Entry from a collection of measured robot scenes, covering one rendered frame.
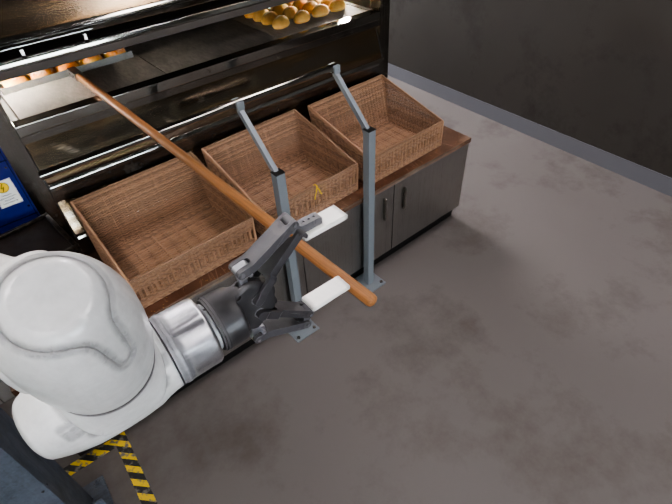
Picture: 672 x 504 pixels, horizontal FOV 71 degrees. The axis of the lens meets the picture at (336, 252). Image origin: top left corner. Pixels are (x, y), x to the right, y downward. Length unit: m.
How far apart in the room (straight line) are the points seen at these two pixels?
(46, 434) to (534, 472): 1.90
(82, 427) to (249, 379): 1.84
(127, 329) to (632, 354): 2.49
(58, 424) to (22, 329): 0.20
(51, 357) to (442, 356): 2.13
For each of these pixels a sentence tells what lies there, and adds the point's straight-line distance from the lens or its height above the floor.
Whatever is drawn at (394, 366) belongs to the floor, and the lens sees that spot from 2.34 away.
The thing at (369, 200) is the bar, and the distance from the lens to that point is 2.27.
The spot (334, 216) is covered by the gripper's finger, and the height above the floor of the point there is 1.56.
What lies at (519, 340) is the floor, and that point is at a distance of 2.55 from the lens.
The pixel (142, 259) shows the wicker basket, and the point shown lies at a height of 0.59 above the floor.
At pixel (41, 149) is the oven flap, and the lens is 2.14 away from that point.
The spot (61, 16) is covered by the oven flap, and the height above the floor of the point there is 1.49.
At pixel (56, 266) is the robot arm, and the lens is 0.39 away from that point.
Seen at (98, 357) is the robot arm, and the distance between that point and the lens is 0.40.
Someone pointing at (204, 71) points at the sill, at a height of 1.16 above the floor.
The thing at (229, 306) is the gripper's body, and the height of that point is 1.52.
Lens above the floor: 1.94
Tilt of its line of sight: 43 degrees down
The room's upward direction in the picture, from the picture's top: 3 degrees counter-clockwise
